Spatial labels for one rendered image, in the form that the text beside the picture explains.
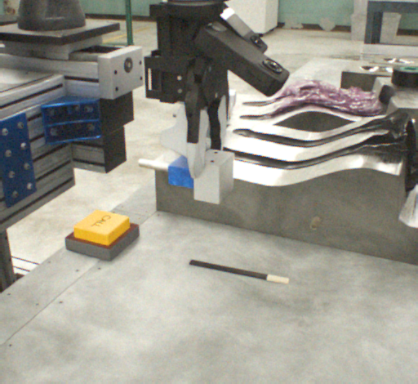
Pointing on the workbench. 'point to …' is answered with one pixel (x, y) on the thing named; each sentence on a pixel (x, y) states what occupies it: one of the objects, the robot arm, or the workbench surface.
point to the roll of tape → (405, 76)
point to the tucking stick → (239, 271)
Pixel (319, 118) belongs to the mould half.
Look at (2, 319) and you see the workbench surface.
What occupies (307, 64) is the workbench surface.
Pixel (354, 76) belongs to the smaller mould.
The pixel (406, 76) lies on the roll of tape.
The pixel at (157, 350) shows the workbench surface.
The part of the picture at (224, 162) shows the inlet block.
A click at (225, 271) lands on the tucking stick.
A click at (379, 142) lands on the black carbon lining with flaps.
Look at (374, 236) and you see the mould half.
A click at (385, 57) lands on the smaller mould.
